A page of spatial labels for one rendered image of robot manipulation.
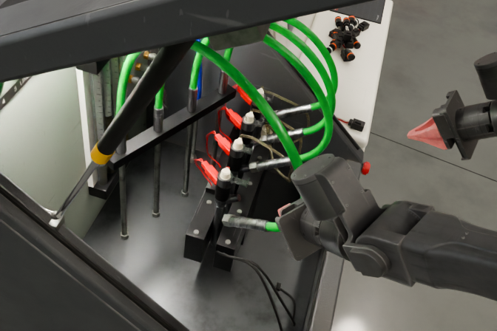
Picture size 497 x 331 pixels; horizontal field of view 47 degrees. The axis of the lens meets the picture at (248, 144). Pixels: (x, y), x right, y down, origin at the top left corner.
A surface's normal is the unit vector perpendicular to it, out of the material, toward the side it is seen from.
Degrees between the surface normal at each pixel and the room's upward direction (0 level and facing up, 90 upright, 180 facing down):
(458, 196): 0
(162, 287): 0
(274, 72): 90
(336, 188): 39
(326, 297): 0
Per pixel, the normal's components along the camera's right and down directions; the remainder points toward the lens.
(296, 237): 0.33, 0.05
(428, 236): -0.37, -0.85
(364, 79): 0.13, -0.70
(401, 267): -0.70, 0.52
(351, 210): 0.52, -0.08
